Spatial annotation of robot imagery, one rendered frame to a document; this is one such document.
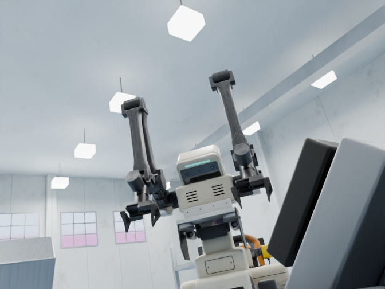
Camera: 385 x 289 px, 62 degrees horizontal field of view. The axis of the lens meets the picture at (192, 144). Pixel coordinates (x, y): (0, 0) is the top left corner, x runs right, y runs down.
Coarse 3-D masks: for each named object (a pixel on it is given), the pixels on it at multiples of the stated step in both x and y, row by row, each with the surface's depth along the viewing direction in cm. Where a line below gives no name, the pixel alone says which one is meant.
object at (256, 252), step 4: (248, 244) 188; (252, 244) 187; (252, 248) 186; (256, 248) 177; (260, 248) 176; (252, 252) 181; (256, 252) 177; (260, 252) 175; (252, 256) 179; (256, 256) 176; (256, 260) 180; (256, 264) 178
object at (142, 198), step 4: (136, 196) 125; (140, 196) 124; (144, 196) 125; (136, 200) 123; (140, 200) 123; (144, 200) 123; (148, 200) 121; (132, 204) 121; (136, 204) 121; (128, 208) 121; (132, 208) 121; (136, 208) 122; (128, 212) 123; (132, 212) 123; (140, 212) 122; (144, 212) 123; (148, 212) 123
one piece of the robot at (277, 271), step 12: (240, 240) 181; (252, 240) 179; (264, 252) 174; (264, 264) 174; (276, 264) 154; (252, 276) 154; (264, 276) 153; (276, 276) 151; (288, 276) 151; (180, 288) 161; (192, 288) 159
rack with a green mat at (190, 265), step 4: (172, 248) 252; (172, 252) 251; (172, 256) 249; (172, 260) 249; (172, 264) 248; (176, 264) 248; (184, 264) 235; (188, 264) 231; (192, 264) 228; (172, 268) 248; (176, 268) 243; (180, 268) 239; (184, 268) 237; (188, 268) 246; (192, 268) 255; (176, 272) 245; (176, 276) 244; (176, 280) 242; (176, 284) 241; (176, 288) 241
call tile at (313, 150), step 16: (304, 144) 12; (320, 144) 12; (336, 144) 12; (304, 160) 12; (320, 160) 12; (304, 176) 12; (320, 176) 12; (288, 192) 13; (304, 192) 12; (320, 192) 12; (288, 208) 12; (304, 208) 12; (288, 224) 12; (304, 224) 12; (272, 240) 13; (288, 240) 12; (272, 256) 13; (288, 256) 12
